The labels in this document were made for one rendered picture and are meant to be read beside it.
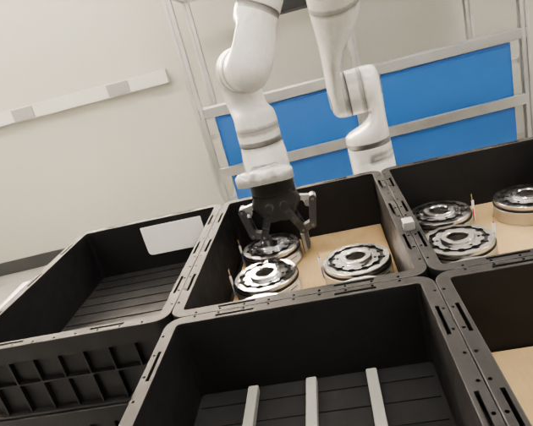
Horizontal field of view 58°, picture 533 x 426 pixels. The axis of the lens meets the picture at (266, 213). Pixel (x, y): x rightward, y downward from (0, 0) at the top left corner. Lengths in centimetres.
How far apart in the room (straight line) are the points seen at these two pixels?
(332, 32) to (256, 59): 22
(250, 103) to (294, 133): 178
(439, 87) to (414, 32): 92
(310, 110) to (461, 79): 77
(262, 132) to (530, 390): 49
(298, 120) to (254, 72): 183
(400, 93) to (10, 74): 255
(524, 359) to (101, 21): 328
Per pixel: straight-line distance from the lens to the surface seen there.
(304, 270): 82
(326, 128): 258
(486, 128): 282
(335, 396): 57
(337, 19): 91
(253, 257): 84
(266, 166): 77
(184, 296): 63
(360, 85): 100
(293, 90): 254
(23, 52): 375
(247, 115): 77
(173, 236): 97
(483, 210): 94
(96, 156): 368
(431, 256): 58
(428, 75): 266
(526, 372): 58
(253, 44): 75
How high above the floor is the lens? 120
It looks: 19 degrees down
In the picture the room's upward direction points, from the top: 15 degrees counter-clockwise
